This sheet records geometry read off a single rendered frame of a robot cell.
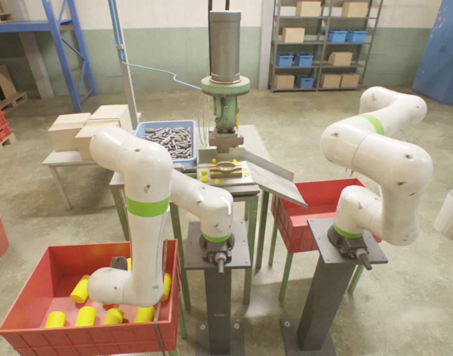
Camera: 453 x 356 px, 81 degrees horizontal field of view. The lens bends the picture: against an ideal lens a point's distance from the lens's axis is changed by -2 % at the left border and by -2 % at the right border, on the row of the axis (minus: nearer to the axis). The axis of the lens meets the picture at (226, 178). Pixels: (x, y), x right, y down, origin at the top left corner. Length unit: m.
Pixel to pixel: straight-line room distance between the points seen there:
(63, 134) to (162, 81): 4.02
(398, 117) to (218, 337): 1.38
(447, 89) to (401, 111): 6.16
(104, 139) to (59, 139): 2.20
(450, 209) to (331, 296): 1.78
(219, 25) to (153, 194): 0.72
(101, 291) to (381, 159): 0.85
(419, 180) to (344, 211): 0.46
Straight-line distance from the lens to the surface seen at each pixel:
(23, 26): 5.88
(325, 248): 1.22
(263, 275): 2.23
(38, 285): 1.46
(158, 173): 0.68
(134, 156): 0.68
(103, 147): 0.79
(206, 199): 1.00
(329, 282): 1.41
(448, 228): 3.12
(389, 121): 0.96
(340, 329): 2.13
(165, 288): 1.35
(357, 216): 1.12
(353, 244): 1.19
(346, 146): 0.76
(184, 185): 1.04
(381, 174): 0.73
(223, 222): 1.02
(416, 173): 0.72
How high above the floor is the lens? 1.78
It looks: 34 degrees down
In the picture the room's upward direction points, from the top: straight up
